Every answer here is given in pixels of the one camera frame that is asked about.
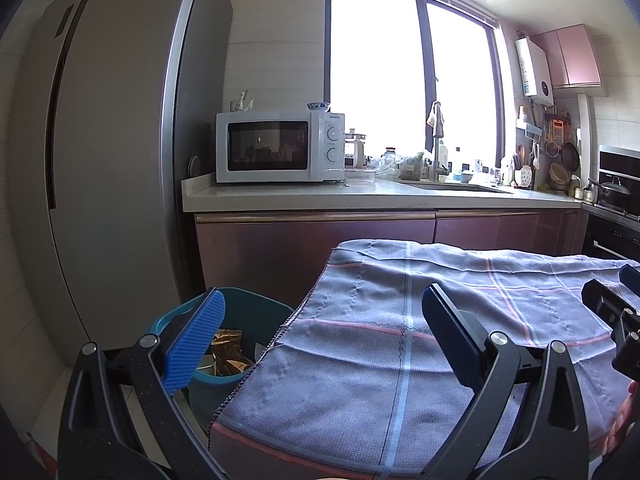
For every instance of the teal plastic waste bin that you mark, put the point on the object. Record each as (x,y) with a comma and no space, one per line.
(250,312)

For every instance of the purple base cabinets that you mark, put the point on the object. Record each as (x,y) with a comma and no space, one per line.
(310,240)

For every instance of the cloth hanging on faucet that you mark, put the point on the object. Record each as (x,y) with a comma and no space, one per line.
(433,115)

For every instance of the glass jar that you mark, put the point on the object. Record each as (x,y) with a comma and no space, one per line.
(390,153)

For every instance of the black built-in oven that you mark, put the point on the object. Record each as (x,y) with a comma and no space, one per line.
(610,240)

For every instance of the blue checkered table cloth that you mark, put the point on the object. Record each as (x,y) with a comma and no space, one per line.
(375,360)

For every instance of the stack of bowls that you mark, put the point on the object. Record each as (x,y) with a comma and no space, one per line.
(559,176)

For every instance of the gold foil snack packet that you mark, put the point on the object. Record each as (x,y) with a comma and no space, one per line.
(230,355)

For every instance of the lidded cooking pot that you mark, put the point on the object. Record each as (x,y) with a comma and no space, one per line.
(612,191)

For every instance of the hanging metal strainer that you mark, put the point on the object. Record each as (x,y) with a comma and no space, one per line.
(551,148)

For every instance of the black gas stove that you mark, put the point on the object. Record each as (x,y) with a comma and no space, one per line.
(615,211)

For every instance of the small white device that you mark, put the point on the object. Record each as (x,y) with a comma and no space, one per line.
(477,165)

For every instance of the dark framed window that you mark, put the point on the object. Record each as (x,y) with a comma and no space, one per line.
(375,75)

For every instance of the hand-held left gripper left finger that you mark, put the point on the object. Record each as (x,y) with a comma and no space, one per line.
(195,340)

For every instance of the metal kitchen faucet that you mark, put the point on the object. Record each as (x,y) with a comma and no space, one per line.
(436,160)

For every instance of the person's right hand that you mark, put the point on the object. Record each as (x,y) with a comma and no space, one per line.
(625,420)

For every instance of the white dotted utensil holder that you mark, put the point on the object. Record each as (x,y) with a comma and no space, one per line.
(525,177)

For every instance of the white kitchen countertop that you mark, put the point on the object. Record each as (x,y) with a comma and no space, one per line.
(300,195)

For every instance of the glass food container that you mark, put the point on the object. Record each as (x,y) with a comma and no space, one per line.
(360,176)

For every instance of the white water heater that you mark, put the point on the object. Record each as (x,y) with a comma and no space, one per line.
(534,72)

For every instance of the hanging dark frying pan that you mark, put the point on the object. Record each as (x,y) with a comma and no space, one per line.
(570,156)

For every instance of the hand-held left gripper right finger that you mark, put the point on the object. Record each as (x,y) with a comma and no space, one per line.
(450,340)

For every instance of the white microwave oven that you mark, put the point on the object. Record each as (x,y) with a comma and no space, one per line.
(270,147)

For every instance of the wall utensil shelf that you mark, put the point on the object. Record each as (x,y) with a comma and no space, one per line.
(529,129)

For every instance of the small white bowl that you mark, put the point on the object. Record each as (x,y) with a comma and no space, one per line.
(467,176)

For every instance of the green bag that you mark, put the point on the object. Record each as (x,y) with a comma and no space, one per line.
(411,167)

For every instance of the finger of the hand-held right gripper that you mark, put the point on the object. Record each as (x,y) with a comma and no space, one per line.
(631,275)
(602,297)

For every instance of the kitchen sink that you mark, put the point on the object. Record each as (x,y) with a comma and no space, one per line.
(460,187)

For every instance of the blue patterned bowl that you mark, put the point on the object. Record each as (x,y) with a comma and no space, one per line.
(318,106)

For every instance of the white figurine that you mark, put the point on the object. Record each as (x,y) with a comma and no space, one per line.
(241,102)

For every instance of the pink wall cabinet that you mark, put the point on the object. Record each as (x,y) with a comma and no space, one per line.
(570,57)

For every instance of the grey refrigerator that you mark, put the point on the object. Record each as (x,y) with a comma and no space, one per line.
(110,160)

